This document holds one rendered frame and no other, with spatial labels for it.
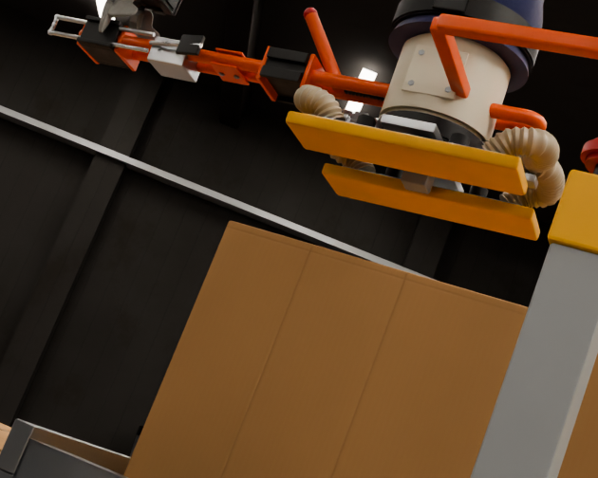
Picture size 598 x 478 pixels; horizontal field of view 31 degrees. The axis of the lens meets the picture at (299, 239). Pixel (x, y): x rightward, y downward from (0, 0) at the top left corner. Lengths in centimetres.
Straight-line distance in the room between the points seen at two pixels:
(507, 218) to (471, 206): 6
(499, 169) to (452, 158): 7
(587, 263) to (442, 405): 39
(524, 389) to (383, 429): 40
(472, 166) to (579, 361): 58
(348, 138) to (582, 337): 66
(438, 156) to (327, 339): 30
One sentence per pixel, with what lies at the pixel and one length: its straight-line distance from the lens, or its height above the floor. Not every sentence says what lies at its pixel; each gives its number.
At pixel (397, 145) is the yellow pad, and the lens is 148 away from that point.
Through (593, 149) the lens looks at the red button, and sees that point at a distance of 100.
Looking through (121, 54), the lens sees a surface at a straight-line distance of 186.
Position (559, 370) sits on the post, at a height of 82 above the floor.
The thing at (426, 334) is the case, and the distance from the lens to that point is 132.
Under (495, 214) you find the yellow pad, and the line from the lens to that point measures 163.
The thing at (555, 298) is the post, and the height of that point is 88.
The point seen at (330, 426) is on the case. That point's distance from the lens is 132.
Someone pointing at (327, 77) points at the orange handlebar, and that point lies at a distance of 168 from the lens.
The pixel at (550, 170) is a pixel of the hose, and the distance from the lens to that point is 159.
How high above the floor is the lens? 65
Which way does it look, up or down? 12 degrees up
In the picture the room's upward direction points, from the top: 22 degrees clockwise
